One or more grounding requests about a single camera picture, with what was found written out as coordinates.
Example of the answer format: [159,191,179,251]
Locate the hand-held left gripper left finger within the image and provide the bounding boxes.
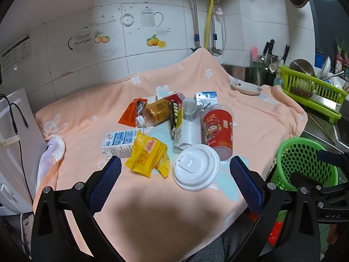
[31,155,122,262]

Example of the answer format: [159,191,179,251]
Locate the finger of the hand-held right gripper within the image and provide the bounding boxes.
[289,171,329,195]
[317,150,349,167]

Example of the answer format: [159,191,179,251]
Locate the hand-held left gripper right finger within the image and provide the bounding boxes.
[229,155,321,262]

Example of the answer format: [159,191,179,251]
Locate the green plastic basket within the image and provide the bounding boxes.
[270,137,339,191]

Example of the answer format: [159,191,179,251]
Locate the white blue milk carton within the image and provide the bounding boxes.
[100,128,144,159]

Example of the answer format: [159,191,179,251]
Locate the black glue box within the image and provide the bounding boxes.
[169,100,184,137]

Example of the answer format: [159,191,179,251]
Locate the stainless steel sink counter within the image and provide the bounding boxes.
[300,106,349,153]

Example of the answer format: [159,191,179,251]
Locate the yellow snack packet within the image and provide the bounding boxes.
[125,131,170,179]

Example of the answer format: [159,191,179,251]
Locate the white plastic cup lid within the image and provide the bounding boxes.
[173,143,220,191]

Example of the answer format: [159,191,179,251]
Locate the red plastic item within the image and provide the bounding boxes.
[248,211,287,247]

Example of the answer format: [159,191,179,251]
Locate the red printed paper cup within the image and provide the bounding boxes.
[202,104,235,161]

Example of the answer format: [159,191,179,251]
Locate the white plastic bag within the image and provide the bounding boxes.
[37,135,66,186]

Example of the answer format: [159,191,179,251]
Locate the grey plaid trousers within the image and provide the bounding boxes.
[188,224,262,262]

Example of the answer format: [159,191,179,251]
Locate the orange snack wrapper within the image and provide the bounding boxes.
[118,98,148,127]

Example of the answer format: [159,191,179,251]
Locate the clear plastic bottle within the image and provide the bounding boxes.
[173,108,202,154]

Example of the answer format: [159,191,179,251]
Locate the lime green dish rack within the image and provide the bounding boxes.
[278,65,349,120]

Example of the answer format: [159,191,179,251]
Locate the amber plastic bottle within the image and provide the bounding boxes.
[135,99,173,127]

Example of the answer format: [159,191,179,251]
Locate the peach floral blanket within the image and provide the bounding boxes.
[33,48,308,260]

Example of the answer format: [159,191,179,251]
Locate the clear plastic cup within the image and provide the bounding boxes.
[182,98,202,122]

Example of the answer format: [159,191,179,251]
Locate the blue white small box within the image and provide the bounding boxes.
[194,91,219,107]

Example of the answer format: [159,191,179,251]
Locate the steel bowl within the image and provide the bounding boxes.
[289,59,315,78]

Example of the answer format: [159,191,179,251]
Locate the white appliance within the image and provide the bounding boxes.
[0,87,51,216]

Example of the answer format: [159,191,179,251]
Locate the white ceramic dish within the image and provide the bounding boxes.
[230,77,263,95]

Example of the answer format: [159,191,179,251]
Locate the red drink carton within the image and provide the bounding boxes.
[164,92,186,107]

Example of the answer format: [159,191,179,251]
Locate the dark utensil holder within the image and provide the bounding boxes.
[245,60,279,86]

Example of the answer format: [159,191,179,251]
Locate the cleaver with wooden handle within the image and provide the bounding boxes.
[290,86,341,112]

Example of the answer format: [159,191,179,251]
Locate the black cable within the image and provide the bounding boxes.
[0,94,34,197]

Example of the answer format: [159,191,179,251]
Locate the kitchenware wall decal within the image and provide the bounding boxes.
[67,4,172,58]

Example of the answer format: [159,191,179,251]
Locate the wall notice sheet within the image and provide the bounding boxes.
[0,34,31,74]

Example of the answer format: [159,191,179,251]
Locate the yellow gas hose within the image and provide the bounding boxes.
[204,0,216,53]

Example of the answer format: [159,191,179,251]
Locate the metal flexible hose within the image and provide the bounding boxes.
[191,0,202,50]

